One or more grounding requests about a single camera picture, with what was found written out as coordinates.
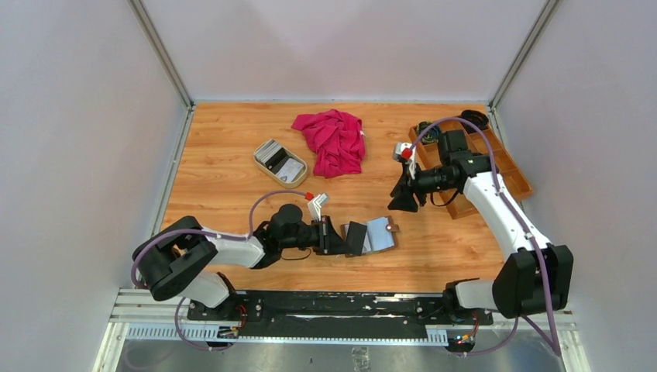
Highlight brown leather card holder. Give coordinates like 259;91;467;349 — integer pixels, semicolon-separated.
342;216;400;257

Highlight stack of credit cards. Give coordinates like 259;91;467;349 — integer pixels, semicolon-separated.
255;139;306;184

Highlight black coiled cable back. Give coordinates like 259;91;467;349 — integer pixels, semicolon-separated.
459;108;490;132

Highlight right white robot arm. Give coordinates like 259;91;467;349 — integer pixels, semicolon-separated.
388;130;574;324

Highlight aluminium frame rail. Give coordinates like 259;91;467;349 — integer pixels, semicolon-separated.
110;289;549;349

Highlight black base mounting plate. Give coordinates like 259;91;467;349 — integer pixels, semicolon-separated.
183;290;493;340

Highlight beige card tray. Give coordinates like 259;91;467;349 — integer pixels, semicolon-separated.
253;138;309;190

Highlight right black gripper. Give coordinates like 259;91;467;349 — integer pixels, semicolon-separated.
387;160;456;213

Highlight crumpled pink cloth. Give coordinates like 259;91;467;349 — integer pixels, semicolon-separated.
291;109;366;178

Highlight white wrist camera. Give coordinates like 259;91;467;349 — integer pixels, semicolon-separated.
393;142;417;180
305;193;330;221

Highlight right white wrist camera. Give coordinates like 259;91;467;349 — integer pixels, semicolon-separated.
393;142;417;180

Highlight black credit card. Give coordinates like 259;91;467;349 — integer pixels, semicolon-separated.
345;222;367;256

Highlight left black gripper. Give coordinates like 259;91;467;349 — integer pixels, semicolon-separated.
280;215;353;256

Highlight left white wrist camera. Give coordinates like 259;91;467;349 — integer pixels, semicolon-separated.
305;193;330;221

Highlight black coiled cable front-left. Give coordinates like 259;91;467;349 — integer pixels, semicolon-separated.
415;121;443;145

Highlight brown wooden compartment tray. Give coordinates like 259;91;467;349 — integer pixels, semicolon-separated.
408;114;535;220

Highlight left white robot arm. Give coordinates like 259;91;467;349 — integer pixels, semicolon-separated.
131;204;363;320

